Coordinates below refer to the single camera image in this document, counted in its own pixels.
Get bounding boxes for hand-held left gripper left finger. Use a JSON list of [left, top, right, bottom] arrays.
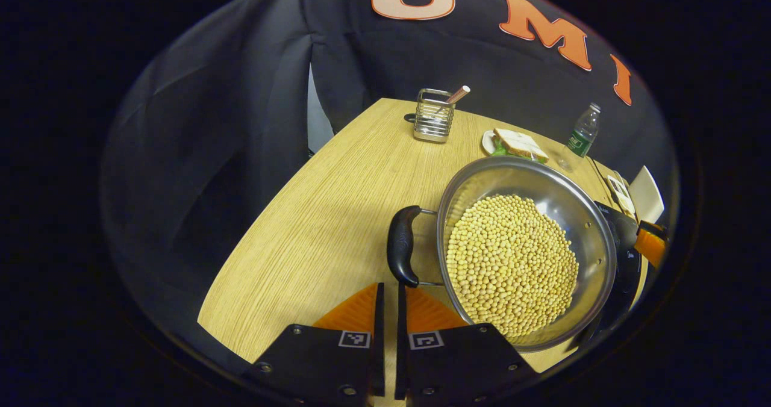
[[241, 282, 386, 407]]

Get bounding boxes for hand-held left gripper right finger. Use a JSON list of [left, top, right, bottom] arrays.
[[395, 282, 540, 407]]

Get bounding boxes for steel pot with black handles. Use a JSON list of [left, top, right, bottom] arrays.
[[387, 156, 639, 353]]

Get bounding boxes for pile of yellow soybeans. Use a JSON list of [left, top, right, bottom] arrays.
[[446, 194, 580, 340]]

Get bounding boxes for white toaster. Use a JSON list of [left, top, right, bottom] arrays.
[[626, 166, 665, 224]]

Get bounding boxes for white divided tray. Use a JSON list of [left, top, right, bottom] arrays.
[[605, 172, 637, 218]]

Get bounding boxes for clear plastic water bottle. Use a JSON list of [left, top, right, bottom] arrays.
[[557, 102, 602, 173]]

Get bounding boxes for sandwich with lettuce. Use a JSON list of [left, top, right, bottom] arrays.
[[493, 128, 550, 164]]

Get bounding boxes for small white plate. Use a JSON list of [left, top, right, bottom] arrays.
[[482, 129, 546, 164]]

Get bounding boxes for brown straw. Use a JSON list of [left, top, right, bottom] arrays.
[[432, 85, 471, 119]]

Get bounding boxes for black backdrop cloth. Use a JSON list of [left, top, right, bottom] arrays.
[[99, 0, 681, 359]]

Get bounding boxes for steel wire holder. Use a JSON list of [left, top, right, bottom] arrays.
[[405, 88, 455, 143]]

